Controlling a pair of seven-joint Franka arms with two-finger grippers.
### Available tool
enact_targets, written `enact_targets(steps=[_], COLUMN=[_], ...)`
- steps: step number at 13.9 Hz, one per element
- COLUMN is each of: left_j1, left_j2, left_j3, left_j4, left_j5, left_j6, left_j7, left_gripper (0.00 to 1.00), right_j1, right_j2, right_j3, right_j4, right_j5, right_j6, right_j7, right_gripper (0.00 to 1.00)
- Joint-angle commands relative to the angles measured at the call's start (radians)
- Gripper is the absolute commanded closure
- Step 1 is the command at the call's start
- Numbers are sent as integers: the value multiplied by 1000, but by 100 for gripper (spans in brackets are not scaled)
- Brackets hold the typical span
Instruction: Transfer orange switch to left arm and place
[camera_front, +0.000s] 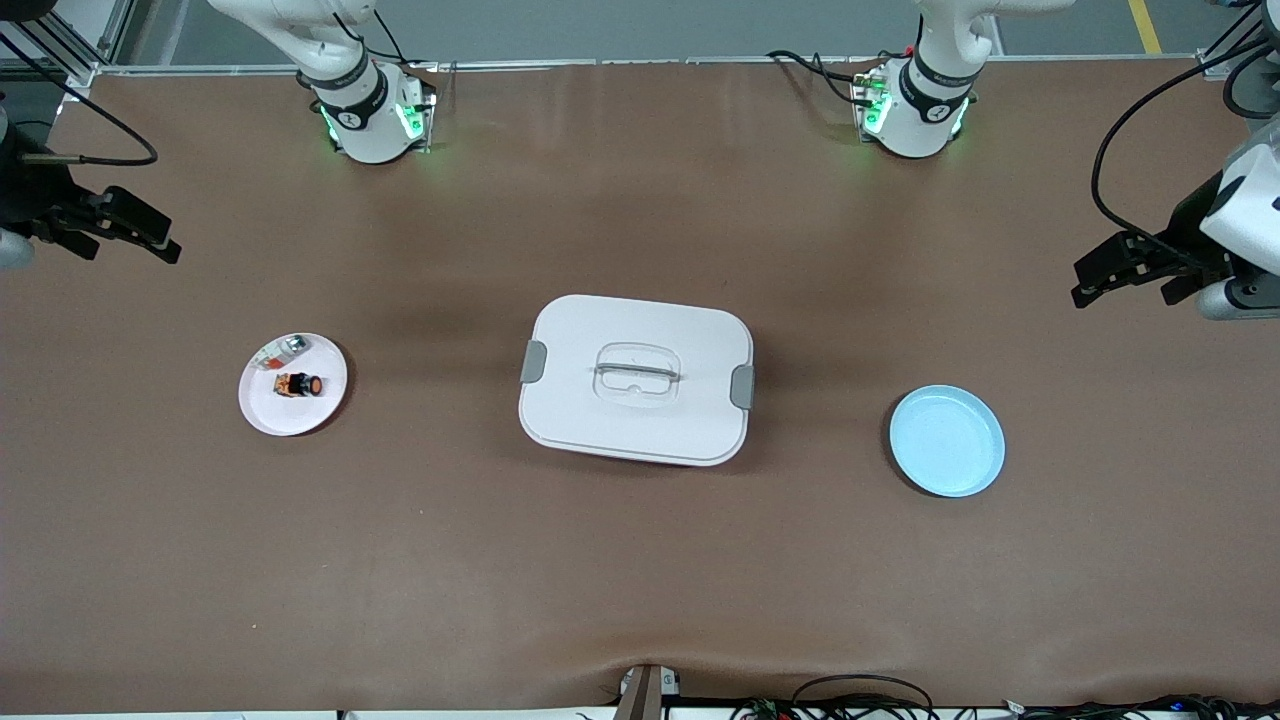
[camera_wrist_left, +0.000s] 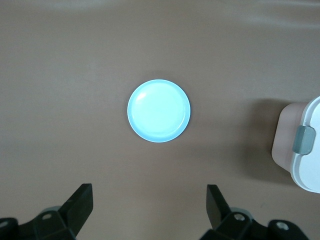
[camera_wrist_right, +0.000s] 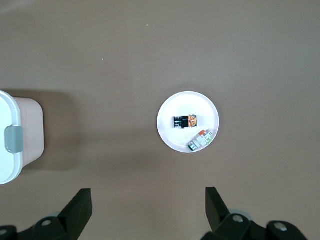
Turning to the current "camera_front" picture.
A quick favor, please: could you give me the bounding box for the thick black cable loop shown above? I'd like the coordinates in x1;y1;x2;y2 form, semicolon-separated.
1205;0;1280;121

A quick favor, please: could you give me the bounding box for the black looped cable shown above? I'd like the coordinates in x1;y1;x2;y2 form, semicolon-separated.
790;675;936;720

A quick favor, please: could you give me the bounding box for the pink round plate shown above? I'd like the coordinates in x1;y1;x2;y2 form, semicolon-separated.
238;332;350;438

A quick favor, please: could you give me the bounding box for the black arm base cable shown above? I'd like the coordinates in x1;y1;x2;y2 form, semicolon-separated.
766;48;881;109

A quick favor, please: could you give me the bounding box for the light blue round plate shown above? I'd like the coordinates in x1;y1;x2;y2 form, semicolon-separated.
889;385;1006;498

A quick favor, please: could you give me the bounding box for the grey table edge rail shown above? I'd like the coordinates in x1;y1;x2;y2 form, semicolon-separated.
95;55;1216;79

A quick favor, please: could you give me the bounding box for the black cable bundle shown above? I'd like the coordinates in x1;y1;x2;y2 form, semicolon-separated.
730;690;1280;720

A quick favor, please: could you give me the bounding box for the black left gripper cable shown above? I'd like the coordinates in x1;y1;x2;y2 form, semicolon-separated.
1090;40;1280;271

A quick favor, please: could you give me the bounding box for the white lidded storage box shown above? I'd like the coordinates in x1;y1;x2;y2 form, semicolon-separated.
518;294;756;468

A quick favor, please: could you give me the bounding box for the brown table clamp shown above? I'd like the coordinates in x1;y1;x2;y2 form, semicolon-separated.
612;664;683;720

